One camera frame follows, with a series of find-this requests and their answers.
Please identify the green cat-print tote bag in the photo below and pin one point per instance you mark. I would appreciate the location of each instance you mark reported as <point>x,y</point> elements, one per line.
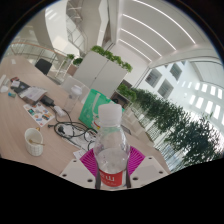
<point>88,113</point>

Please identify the black chair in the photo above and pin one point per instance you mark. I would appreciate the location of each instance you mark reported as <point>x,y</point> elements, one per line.
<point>43,66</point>

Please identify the white grid-patterned mug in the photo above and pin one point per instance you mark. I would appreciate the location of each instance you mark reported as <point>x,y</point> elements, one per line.
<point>33,148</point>

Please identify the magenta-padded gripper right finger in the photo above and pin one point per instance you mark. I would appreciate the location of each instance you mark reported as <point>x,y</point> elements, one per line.
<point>150,170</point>

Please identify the clear lidded plastic tumbler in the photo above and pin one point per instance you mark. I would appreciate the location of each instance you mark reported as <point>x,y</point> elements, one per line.
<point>71,100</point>

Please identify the potted green plant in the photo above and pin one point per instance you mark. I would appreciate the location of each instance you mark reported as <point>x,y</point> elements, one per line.
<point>77,61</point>
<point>70,56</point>

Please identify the small white oblong gadget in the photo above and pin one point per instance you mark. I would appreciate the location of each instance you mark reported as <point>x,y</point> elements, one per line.
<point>4,88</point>

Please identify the small blue gadget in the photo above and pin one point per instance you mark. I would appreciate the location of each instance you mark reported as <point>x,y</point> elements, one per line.
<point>12,95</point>

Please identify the colourful sticker sheet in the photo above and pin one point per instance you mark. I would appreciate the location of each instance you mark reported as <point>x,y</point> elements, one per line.
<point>39,114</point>

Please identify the wooden shelf with plants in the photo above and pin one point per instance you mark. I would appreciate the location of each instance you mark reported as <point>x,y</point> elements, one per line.
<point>126,91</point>

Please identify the ceiling strip lights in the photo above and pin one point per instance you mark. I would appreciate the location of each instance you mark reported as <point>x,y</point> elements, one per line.
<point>150,31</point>

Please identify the glass railing with wooden handrail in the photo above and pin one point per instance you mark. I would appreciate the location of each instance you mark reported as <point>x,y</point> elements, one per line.
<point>33,48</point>

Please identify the clear red-labelled water bottle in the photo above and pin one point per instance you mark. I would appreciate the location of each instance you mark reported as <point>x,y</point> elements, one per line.
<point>111,160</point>

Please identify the black flat wallet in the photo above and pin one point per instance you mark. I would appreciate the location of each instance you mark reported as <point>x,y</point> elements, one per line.
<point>20,86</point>

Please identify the small black device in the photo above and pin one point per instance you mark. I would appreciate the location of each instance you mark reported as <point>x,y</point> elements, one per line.
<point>48,100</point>

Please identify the white cabinet topped with plants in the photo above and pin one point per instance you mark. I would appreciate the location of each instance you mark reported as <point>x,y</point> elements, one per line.
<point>100,75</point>

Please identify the row of green hedge plants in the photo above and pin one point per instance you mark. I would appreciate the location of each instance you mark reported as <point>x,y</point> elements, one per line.
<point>186,133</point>

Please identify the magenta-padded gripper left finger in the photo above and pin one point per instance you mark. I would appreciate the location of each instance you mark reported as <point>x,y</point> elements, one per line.
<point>75,173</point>

